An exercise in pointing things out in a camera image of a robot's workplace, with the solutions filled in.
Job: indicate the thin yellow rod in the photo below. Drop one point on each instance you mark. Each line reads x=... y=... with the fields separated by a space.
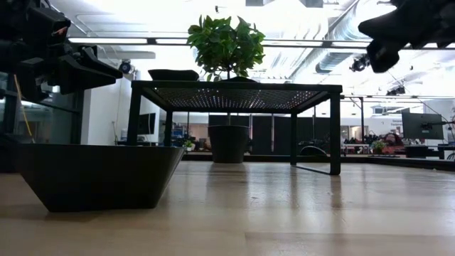
x=23 y=106

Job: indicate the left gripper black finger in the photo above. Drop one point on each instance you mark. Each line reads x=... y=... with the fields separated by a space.
x=101 y=64
x=81 y=78

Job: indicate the person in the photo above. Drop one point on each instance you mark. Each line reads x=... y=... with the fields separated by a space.
x=392 y=140

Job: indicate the black perforated metal stand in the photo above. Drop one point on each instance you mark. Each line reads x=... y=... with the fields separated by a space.
x=234 y=86

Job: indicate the small green potted plant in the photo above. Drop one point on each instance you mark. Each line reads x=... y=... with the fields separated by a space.
x=378 y=145
x=188 y=144

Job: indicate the long ceiling light strip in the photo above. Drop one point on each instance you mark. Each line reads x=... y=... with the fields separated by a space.
x=106 y=41

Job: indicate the black gantry frame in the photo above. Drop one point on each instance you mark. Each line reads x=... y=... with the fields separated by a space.
x=361 y=117

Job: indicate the black wavy square mini plate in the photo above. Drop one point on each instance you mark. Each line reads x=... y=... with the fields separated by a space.
x=99 y=177
x=173 y=75

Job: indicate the black ceiling spotlight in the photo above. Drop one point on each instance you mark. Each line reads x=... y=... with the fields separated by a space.
x=359 y=64
x=396 y=91

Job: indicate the black computer monitor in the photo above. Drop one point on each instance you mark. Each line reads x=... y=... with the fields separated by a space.
x=423 y=126

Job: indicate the black framed glass partition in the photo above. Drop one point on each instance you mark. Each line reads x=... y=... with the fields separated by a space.
x=53 y=121

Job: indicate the silver ventilation duct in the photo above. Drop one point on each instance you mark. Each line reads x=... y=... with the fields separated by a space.
x=330 y=60

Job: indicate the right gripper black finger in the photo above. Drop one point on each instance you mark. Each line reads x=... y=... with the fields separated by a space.
x=380 y=27
x=383 y=55

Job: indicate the green potted plant black pot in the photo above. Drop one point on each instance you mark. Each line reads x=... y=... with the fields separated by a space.
x=227 y=46

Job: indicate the dark ceiling panel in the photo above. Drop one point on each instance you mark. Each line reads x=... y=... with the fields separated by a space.
x=259 y=3
x=311 y=3

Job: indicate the black wall screen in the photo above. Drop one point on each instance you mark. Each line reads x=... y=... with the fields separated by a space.
x=146 y=123

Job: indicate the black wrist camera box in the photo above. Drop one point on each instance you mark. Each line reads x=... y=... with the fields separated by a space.
x=46 y=25

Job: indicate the black room divider panels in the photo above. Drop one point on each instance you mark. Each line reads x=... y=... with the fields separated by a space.
x=263 y=135

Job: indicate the round black wall camera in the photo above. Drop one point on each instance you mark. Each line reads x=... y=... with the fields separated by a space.
x=125 y=67

